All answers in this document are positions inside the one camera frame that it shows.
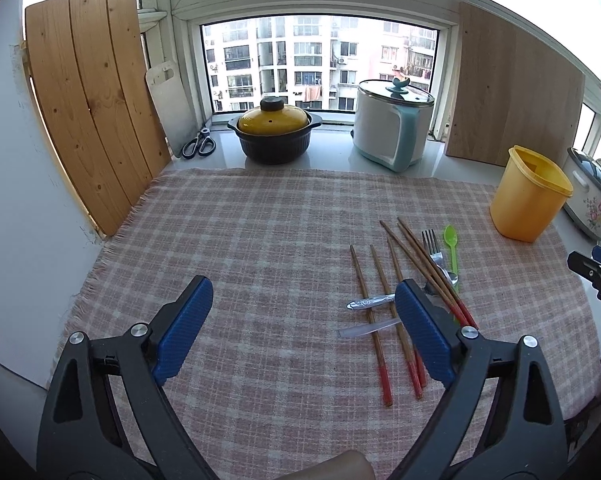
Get long crossing red chopstick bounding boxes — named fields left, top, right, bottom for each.
left=379, top=219, right=479, bottom=328

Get metal spoon patterned handle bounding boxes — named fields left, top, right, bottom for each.
left=346, top=272, right=459, bottom=311

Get floral white slow cooker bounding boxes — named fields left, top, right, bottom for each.
left=563, top=148, right=601, bottom=242

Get yellow plastic container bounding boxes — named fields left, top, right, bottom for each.
left=489, top=145, right=574, bottom=243

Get green plastic spoon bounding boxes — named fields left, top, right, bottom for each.
left=443, top=224, right=458, bottom=274

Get metal fork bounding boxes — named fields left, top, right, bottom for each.
left=421, top=229, right=459, bottom=290

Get light wood board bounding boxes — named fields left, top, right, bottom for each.
left=446, top=3, right=585, bottom=167

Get translucent plastic utensil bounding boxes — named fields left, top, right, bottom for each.
left=337, top=318, right=401, bottom=338

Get pink plaid cloth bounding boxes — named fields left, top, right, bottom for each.
left=65, top=169, right=601, bottom=479

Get white teal rice cooker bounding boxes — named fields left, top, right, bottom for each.
left=353, top=78, right=435, bottom=174

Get white plastic cutting board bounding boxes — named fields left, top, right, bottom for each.
left=145, top=61, right=197, bottom=159

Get black pot with yellow lid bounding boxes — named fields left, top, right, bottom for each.
left=227, top=96, right=322, bottom=165

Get wooden slat board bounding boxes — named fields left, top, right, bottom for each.
left=25, top=0, right=171, bottom=236

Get black handled scissors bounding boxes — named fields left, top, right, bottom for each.
left=181, top=127, right=216, bottom=159

